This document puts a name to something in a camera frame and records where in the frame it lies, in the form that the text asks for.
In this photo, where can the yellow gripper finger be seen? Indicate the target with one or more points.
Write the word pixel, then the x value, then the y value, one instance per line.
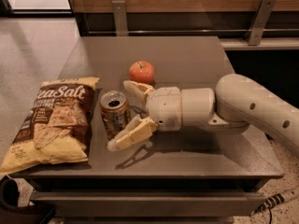
pixel 136 131
pixel 139 90

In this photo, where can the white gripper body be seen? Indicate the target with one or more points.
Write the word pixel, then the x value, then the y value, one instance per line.
pixel 164 107

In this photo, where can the orange soda can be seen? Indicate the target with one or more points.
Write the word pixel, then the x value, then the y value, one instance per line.
pixel 115 112

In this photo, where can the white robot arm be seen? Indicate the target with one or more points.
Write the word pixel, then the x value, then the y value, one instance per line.
pixel 236 103

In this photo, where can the brown sea salt chip bag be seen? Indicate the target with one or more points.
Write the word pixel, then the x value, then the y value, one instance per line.
pixel 56 130

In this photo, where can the red apple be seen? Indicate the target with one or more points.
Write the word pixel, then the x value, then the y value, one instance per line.
pixel 142 72

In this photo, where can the left metal bracket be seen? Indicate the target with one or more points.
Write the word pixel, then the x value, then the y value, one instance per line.
pixel 120 17

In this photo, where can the metal bracket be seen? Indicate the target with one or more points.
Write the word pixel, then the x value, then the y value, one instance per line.
pixel 120 17
pixel 254 34

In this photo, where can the right metal bracket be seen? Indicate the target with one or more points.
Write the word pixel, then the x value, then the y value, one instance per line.
pixel 254 34

